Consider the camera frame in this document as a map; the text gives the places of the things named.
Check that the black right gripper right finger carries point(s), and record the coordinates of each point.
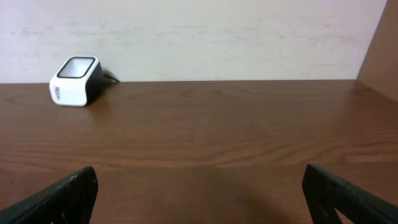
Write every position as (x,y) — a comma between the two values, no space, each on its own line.
(327,195)

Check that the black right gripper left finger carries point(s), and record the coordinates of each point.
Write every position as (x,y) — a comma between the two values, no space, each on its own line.
(70,200)

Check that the white barcode scanner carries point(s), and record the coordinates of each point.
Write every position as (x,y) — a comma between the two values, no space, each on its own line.
(78,82)

